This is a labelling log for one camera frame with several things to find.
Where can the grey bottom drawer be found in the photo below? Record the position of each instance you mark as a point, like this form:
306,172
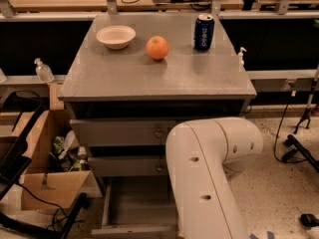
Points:
138,207

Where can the grey drawer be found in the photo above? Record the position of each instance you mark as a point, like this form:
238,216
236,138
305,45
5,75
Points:
138,207
128,166
123,132

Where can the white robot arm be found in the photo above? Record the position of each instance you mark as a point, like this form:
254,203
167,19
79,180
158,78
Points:
201,156

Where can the grey drawer cabinet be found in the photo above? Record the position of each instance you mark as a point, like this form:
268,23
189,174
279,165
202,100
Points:
127,84

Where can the grey middle drawer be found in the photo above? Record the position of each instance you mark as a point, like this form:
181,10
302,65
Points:
128,166

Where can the grey top drawer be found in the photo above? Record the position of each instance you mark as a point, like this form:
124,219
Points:
123,132

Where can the orange fruit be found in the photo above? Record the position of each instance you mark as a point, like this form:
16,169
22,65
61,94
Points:
157,47

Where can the white bowl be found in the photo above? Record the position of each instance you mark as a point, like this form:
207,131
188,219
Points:
116,37

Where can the blue soda can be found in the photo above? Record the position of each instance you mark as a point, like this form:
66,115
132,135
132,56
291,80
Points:
203,32

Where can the small white pump bottle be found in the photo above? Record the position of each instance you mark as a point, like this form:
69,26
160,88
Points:
240,55

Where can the cardboard box with trash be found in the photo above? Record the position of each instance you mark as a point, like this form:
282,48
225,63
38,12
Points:
45,182

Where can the clear pump bottle left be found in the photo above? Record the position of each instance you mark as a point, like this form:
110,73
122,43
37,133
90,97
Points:
43,71

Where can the black stand leg right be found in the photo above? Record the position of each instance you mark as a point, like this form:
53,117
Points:
291,140

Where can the black caster wheel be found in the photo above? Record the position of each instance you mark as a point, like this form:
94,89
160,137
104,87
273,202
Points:
309,220

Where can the black stand frame left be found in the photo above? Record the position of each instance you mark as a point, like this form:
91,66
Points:
13,163

